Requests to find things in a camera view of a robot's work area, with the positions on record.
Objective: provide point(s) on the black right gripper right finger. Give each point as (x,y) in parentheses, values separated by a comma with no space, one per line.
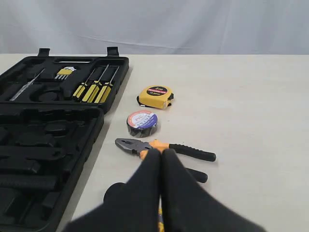
(187,207)

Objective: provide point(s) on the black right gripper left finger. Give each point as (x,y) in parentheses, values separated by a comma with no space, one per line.
(133,209)

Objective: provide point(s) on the orange black handled pliers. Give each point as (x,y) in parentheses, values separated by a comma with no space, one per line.
(139,148)

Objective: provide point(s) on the black electrical tape roll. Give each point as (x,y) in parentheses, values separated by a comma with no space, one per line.
(142,123)

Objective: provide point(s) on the yellow tape measure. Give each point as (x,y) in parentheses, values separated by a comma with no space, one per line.
(159,97)

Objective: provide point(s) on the black plastic tool case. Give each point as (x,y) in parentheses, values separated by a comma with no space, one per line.
(46,136)

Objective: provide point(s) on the small yellow black screwdriver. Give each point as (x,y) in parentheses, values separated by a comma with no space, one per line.
(81,88)

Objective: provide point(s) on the yellow hex key set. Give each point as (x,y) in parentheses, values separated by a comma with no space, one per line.
(63,73)

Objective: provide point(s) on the clear voltage tester screwdriver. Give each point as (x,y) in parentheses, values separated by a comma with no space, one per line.
(25,86)

